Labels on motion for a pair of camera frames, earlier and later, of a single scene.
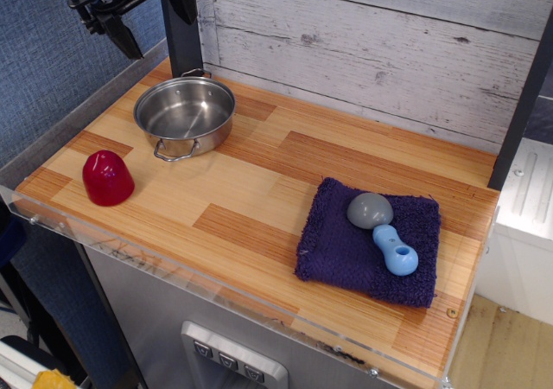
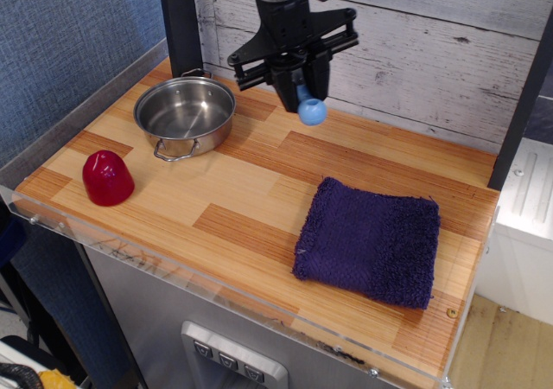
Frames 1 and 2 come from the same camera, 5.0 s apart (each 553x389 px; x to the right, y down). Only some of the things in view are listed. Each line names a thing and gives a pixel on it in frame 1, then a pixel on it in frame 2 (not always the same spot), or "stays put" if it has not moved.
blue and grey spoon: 373,211 -> 311,111
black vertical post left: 182,38 stays put
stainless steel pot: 188,115 stays put
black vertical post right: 524,113 stays put
